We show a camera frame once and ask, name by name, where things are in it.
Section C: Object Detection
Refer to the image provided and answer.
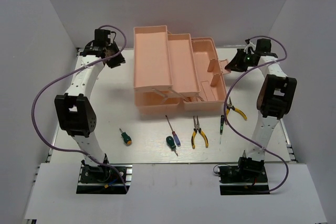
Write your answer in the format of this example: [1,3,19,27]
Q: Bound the small yellow pliers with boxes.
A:
[226,98,248,121]

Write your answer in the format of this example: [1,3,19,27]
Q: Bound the black green precision screwdriver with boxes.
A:
[219,114,225,144]

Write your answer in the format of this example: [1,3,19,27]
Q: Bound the pink plastic toolbox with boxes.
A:
[134,25,227,114]

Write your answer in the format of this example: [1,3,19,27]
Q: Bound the yellow long nose pliers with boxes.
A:
[191,116,209,149]

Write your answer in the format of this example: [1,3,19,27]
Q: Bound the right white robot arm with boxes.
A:
[225,36,297,182]

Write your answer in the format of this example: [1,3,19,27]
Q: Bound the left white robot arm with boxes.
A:
[54,28,125,182]

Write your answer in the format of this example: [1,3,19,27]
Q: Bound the stubby green orange screwdriver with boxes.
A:
[119,128,132,145]

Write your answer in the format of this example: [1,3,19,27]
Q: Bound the stubby green grey screwdriver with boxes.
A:
[166,136,178,156]

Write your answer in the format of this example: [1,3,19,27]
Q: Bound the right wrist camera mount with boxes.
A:
[244,39,256,54]

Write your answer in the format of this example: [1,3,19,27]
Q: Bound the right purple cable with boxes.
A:
[222,35,289,193]

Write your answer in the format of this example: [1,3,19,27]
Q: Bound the purple cable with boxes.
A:
[222,35,289,193]
[31,24,129,193]

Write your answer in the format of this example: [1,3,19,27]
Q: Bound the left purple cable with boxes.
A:
[31,24,129,193]

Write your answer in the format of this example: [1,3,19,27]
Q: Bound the blue red handled screwdriver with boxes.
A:
[165,115,181,147]

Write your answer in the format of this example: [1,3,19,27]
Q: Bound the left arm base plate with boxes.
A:
[76,164,133,195]

